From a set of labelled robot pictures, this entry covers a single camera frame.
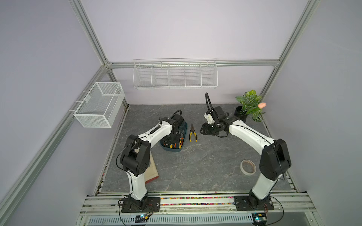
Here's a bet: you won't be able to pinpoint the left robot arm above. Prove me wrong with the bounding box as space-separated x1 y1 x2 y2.
118 110 187 202

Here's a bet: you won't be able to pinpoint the black plant pot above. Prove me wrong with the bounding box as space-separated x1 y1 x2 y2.
234 105 248 123

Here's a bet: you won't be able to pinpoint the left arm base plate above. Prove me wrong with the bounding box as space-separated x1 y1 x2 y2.
121 197 161 213

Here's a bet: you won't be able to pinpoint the white wire basket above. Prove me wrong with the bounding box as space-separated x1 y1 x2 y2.
74 82 125 128

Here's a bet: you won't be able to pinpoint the green artificial plant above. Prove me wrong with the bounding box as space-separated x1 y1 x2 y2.
236 90 264 122

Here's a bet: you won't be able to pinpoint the white wire wall shelf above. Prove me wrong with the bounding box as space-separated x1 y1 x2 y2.
133 58 218 89

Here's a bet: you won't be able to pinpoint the teal plastic storage box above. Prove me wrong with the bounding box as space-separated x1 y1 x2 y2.
160 121 188 152

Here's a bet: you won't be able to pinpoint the beige work glove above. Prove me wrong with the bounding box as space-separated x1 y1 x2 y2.
143 153 159 184

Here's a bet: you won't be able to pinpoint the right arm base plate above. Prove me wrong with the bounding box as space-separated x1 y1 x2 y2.
233 195 274 211

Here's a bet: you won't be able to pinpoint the yellow needle nose pliers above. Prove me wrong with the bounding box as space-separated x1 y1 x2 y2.
189 123 198 142

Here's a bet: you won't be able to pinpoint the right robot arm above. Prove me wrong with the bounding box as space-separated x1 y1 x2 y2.
200 106 292 202

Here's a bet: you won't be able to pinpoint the pink tulip flower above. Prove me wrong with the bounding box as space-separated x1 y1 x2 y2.
258 103 267 109

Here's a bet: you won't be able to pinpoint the white tape roll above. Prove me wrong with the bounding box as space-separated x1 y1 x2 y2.
240 159 256 176

